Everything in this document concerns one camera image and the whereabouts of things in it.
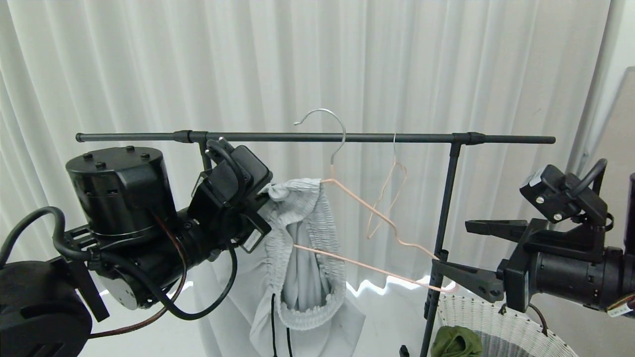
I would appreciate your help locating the white curtain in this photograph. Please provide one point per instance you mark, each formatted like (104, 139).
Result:
(347, 59)

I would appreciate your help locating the green long-sleeved shirt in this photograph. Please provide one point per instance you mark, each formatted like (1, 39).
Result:
(454, 342)

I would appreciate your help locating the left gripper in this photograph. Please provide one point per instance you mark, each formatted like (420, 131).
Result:
(213, 243)

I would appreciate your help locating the black clothes rack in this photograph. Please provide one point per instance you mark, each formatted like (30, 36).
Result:
(297, 137)

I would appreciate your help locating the pale grey shorts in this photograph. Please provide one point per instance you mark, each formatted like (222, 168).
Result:
(302, 277)

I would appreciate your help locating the pink clothes hanger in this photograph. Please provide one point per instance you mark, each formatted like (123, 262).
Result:
(394, 148)
(372, 268)

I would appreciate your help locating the white laundry basket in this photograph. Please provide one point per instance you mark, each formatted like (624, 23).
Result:
(496, 317)

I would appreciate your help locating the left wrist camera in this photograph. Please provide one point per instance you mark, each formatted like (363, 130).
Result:
(233, 183)

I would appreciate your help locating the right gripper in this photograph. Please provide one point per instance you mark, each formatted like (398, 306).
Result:
(570, 277)

